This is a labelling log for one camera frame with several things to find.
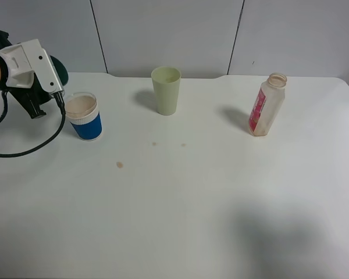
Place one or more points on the blue sleeved clear cup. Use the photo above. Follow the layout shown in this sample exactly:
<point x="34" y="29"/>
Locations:
<point x="83" y="113"/>

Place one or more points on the teal plastic cup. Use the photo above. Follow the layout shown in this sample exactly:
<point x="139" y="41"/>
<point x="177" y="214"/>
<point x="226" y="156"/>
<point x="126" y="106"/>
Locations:
<point x="61" y="70"/>

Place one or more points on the clear bottle red label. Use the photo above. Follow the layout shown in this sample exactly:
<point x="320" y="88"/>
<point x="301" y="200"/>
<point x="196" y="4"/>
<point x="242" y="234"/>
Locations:
<point x="267" y="104"/>

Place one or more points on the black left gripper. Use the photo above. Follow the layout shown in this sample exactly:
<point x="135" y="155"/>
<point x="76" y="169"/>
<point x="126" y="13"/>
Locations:
<point x="30" y="98"/>

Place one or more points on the pale yellow plastic cup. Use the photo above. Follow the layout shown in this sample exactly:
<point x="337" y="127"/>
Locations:
<point x="166" y="84"/>

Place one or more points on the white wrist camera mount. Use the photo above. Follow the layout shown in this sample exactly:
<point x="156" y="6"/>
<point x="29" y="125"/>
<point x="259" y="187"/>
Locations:
<point x="27" y="61"/>

